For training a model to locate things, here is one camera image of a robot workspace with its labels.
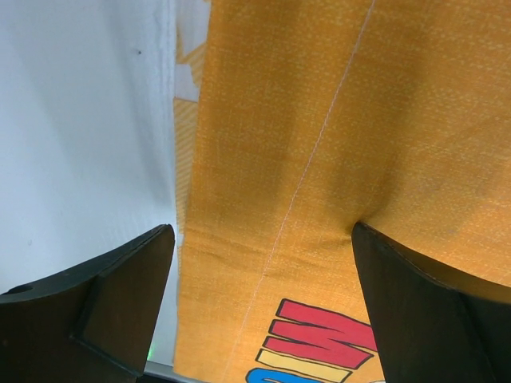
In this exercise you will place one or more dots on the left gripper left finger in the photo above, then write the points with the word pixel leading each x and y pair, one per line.
pixel 93 322

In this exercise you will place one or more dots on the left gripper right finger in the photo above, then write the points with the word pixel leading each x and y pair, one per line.
pixel 431 322

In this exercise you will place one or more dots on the orange cartoon mouse placemat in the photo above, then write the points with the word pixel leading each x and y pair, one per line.
pixel 316 115

